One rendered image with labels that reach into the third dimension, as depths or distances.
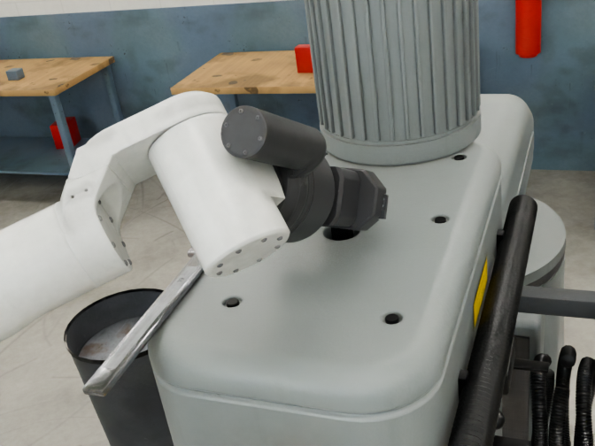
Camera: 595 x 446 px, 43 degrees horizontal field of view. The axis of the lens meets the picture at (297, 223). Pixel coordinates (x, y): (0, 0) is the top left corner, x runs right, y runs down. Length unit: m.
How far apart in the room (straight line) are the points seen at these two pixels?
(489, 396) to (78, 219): 0.37
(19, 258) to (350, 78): 0.47
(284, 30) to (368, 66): 4.53
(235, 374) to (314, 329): 0.07
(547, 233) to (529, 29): 3.52
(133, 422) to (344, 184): 2.52
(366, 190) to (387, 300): 0.10
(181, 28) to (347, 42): 4.89
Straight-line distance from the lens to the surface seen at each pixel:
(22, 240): 0.53
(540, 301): 1.11
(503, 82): 5.12
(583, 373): 1.14
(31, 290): 0.53
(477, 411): 0.67
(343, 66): 0.86
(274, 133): 0.50
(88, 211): 0.52
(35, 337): 4.37
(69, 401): 3.83
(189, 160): 0.52
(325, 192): 0.61
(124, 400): 3.02
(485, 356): 0.72
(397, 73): 0.85
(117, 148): 0.53
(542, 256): 1.34
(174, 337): 0.65
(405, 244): 0.73
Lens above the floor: 2.26
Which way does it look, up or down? 28 degrees down
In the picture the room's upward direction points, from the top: 9 degrees counter-clockwise
